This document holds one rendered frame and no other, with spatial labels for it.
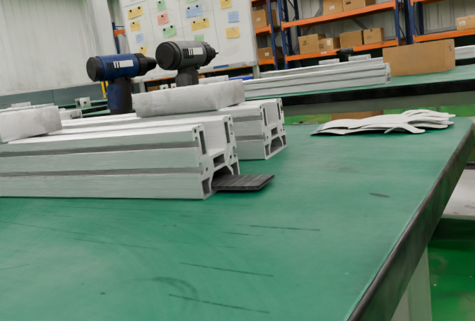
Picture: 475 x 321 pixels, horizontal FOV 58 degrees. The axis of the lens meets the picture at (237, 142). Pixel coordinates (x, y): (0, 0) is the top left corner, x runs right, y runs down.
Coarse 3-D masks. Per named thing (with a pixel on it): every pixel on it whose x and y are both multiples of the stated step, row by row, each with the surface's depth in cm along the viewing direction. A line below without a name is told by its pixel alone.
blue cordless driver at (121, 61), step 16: (96, 64) 97; (112, 64) 99; (128, 64) 101; (144, 64) 105; (96, 80) 98; (112, 80) 101; (128, 80) 102; (112, 96) 101; (128, 96) 103; (112, 112) 101; (128, 112) 103
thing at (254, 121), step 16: (192, 112) 70; (208, 112) 68; (224, 112) 67; (240, 112) 66; (256, 112) 65; (272, 112) 71; (64, 128) 83; (240, 128) 66; (256, 128) 65; (272, 128) 69; (240, 144) 67; (256, 144) 66; (272, 144) 73
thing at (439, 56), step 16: (384, 48) 223; (400, 48) 218; (416, 48) 213; (432, 48) 209; (448, 48) 210; (400, 64) 219; (416, 64) 214; (432, 64) 210; (448, 64) 211; (352, 112) 396; (368, 112) 387
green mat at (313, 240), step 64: (448, 128) 70; (256, 192) 49; (320, 192) 46; (384, 192) 43; (0, 256) 40; (64, 256) 38; (128, 256) 36; (192, 256) 34; (256, 256) 32; (320, 256) 31; (384, 256) 30; (0, 320) 28; (64, 320) 27; (128, 320) 26; (192, 320) 25; (256, 320) 24; (320, 320) 23
